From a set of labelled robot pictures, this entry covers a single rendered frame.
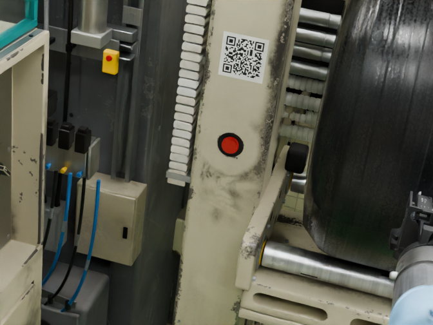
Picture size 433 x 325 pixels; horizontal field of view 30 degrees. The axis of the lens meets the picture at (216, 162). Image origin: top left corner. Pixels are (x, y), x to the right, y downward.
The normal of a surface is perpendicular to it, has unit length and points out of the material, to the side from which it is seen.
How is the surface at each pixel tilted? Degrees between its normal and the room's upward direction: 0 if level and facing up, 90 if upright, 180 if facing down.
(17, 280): 90
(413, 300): 38
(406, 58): 56
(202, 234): 90
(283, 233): 0
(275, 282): 0
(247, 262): 90
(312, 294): 0
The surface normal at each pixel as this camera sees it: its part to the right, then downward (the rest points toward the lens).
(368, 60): -0.41, -0.13
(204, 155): -0.26, 0.43
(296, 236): 0.12, -0.88
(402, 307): -0.73, -0.67
